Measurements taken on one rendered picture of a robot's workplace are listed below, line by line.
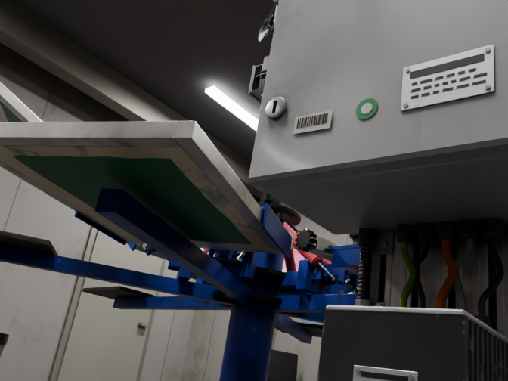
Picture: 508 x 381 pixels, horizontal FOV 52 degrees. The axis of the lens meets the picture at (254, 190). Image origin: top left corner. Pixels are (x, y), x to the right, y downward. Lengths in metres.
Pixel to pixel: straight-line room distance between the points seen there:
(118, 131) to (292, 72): 0.50
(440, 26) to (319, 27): 0.16
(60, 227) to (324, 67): 5.34
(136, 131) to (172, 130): 0.08
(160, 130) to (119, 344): 5.35
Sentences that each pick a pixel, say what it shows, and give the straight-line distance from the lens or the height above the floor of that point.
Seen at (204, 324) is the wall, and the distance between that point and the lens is 6.89.
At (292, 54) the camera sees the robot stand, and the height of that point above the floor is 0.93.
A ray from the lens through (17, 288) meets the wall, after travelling 5.62.
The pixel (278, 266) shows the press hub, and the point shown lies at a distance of 2.33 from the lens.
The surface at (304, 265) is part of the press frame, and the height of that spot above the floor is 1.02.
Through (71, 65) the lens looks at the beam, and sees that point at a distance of 5.62.
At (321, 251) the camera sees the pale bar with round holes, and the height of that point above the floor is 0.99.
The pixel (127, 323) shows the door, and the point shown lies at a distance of 6.30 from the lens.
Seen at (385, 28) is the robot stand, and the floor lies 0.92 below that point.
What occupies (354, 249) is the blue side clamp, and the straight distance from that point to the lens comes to 1.66.
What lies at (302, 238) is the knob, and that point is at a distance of 1.70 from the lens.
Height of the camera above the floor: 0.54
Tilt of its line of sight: 21 degrees up
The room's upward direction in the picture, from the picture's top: 9 degrees clockwise
